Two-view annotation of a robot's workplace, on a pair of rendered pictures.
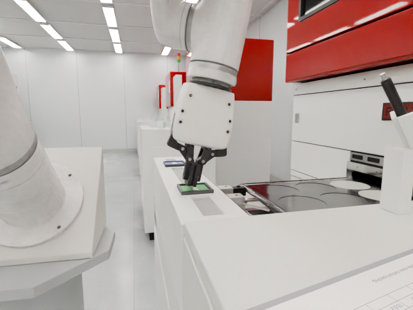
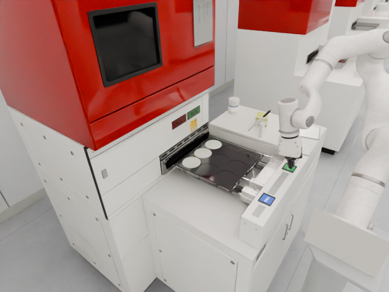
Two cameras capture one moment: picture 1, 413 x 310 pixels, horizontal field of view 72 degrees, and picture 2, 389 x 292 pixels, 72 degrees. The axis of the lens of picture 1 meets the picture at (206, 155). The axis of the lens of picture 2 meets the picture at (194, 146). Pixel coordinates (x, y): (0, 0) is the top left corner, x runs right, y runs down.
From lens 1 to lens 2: 1.70 m
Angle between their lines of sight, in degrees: 115
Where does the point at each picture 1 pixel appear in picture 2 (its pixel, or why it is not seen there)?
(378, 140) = (172, 139)
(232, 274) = (312, 143)
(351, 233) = not seen: hidden behind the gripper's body
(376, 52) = (178, 99)
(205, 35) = not seen: hidden behind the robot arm
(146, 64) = not seen: outside the picture
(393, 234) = (276, 135)
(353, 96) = (155, 127)
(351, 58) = (165, 106)
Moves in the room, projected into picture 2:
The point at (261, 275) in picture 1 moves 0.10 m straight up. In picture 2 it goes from (308, 141) to (312, 125)
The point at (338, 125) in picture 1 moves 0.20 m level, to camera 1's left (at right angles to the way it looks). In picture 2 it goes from (149, 148) to (172, 167)
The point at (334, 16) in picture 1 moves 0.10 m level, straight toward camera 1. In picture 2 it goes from (147, 81) to (172, 79)
